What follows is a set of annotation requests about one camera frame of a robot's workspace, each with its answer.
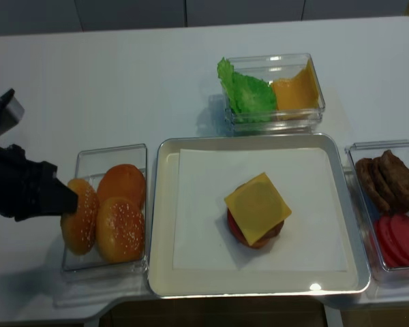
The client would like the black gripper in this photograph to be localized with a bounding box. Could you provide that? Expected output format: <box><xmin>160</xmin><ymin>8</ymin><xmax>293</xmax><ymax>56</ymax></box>
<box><xmin>0</xmin><ymin>144</ymin><xmax>78</xmax><ymax>221</ymax></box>

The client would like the sesame bun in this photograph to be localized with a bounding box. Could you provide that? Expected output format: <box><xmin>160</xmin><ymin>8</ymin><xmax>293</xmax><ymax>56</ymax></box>
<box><xmin>60</xmin><ymin>178</ymin><xmax>100</xmax><ymax>255</ymax></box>
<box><xmin>96</xmin><ymin>197</ymin><xmax>145</xmax><ymax>264</ymax></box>

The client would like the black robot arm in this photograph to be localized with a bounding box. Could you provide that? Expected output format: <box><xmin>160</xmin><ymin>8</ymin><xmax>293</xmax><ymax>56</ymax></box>
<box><xmin>0</xmin><ymin>105</ymin><xmax>78</xmax><ymax>222</ymax></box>

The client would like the green lettuce leaf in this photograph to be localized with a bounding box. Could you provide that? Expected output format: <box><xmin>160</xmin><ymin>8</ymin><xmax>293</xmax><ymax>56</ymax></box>
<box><xmin>217</xmin><ymin>57</ymin><xmax>277</xmax><ymax>124</ymax></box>

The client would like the clear plastic lettuce cheese container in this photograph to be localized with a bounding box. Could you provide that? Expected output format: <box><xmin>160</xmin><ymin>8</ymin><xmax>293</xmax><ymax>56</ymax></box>
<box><xmin>222</xmin><ymin>53</ymin><xmax>326</xmax><ymax>134</ymax></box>

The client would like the clear plastic bun container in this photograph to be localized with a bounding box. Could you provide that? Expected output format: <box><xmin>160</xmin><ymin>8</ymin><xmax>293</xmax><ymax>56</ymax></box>
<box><xmin>61</xmin><ymin>144</ymin><xmax>148</xmax><ymax>281</ymax></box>

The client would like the plain bottom bun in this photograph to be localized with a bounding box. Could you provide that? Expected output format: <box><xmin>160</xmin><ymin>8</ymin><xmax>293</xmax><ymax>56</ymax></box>
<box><xmin>97</xmin><ymin>164</ymin><xmax>146</xmax><ymax>209</ymax></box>

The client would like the white metal serving tray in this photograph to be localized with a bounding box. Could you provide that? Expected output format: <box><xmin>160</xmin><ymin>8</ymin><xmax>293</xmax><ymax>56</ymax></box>
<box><xmin>148</xmin><ymin>134</ymin><xmax>370</xmax><ymax>298</ymax></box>

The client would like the red tomato slice in stack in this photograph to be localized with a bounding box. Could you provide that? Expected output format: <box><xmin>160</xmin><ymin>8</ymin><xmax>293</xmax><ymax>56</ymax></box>
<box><xmin>227</xmin><ymin>209</ymin><xmax>247</xmax><ymax>244</ymax></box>

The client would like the yellow cheese slice on burger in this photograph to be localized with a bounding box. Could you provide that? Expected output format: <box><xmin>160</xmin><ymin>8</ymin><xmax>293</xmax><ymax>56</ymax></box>
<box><xmin>224</xmin><ymin>172</ymin><xmax>292</xmax><ymax>247</ymax></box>

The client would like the bottom bun of burger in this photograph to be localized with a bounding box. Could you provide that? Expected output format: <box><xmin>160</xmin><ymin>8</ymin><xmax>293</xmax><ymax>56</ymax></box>
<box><xmin>240</xmin><ymin>222</ymin><xmax>284</xmax><ymax>249</ymax></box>

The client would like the white paper sheet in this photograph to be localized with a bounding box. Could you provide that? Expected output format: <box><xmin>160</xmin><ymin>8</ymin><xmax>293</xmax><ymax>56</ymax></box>
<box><xmin>173</xmin><ymin>148</ymin><xmax>350</xmax><ymax>272</ymax></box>

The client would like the yellow cheese slice in container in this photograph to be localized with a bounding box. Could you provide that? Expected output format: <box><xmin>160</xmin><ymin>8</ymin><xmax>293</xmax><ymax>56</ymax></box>
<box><xmin>271</xmin><ymin>61</ymin><xmax>320</xmax><ymax>112</ymax></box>

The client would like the brown patty back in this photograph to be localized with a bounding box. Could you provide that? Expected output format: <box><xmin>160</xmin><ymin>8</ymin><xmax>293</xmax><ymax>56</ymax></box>
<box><xmin>355</xmin><ymin>158</ymin><xmax>391</xmax><ymax>214</ymax></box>

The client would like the clear plastic patty tomato container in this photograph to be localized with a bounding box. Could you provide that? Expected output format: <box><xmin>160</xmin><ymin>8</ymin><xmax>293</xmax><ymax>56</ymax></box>
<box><xmin>346</xmin><ymin>140</ymin><xmax>409</xmax><ymax>283</ymax></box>

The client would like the red tomato slice back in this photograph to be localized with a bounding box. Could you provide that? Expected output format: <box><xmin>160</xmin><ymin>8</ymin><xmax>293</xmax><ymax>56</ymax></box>
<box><xmin>375</xmin><ymin>216</ymin><xmax>409</xmax><ymax>268</ymax></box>

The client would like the brown patty front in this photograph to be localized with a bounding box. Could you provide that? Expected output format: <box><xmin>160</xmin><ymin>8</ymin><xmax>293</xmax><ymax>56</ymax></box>
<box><xmin>372</xmin><ymin>150</ymin><xmax>409</xmax><ymax>213</ymax></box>

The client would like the red tomato slice front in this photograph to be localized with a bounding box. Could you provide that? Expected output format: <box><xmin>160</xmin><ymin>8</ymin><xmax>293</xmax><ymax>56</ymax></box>
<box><xmin>390</xmin><ymin>215</ymin><xmax>409</xmax><ymax>259</ymax></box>

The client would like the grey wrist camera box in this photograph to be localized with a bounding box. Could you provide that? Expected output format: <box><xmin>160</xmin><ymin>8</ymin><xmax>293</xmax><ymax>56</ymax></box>
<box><xmin>0</xmin><ymin>89</ymin><xmax>25</xmax><ymax>136</ymax></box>

